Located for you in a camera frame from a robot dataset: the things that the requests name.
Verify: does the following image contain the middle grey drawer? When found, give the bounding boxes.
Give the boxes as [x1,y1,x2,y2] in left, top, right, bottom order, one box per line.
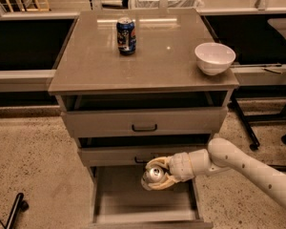
[78,145,206,167]

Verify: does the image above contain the black caster leg right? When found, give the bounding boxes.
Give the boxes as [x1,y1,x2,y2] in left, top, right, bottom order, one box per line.
[270,165,286,173]

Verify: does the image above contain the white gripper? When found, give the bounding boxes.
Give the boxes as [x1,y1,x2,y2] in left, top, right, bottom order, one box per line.
[141,153,194,191]

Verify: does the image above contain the bottom grey drawer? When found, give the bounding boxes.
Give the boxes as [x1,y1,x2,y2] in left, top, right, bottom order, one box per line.
[88,165,213,229]

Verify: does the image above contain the white wire basket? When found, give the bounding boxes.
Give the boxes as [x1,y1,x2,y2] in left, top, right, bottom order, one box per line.
[129,0,204,10]

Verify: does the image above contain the grey drawer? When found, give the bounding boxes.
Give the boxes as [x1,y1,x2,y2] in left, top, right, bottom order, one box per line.
[78,145,206,167]
[62,107,227,137]
[88,165,213,229]

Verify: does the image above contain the blue pepsi can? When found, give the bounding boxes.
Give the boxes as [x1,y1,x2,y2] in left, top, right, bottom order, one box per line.
[116,17,136,55]

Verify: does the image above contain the black table frame leg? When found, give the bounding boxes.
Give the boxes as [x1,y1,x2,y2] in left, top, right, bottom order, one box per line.
[231,95,260,151]

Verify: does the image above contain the black chair leg left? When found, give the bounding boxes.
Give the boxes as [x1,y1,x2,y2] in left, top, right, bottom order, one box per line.
[5,193,30,229]

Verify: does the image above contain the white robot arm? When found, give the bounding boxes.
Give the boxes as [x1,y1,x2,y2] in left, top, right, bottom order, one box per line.
[141,138,286,209]

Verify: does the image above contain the white ceramic bowl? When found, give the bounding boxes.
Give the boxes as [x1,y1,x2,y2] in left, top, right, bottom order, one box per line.
[194,42,235,75]

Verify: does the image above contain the grey drawer cabinet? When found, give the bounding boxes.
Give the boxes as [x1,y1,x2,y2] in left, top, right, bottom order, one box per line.
[48,8,240,229]

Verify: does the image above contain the silver 7up can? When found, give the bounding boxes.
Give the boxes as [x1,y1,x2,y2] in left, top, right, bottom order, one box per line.
[142,166,164,185]

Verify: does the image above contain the top grey drawer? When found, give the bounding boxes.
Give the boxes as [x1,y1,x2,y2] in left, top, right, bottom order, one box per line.
[62,107,227,137]

